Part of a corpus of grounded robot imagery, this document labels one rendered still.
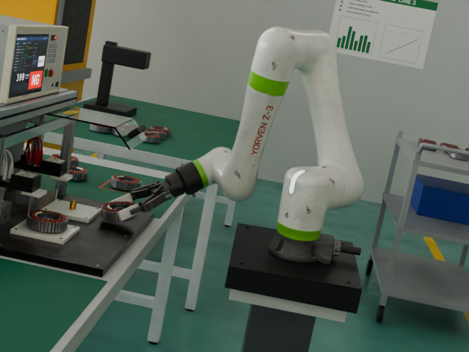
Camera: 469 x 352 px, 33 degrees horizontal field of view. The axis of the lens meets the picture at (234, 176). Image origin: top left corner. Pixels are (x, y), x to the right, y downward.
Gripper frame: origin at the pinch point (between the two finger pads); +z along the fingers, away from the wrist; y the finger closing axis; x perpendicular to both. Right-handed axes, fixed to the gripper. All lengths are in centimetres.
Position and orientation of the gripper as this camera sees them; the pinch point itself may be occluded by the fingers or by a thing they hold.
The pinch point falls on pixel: (120, 209)
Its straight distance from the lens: 245.1
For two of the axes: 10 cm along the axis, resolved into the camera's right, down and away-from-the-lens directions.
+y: -3.3, -2.4, 9.1
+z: -8.9, 4.0, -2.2
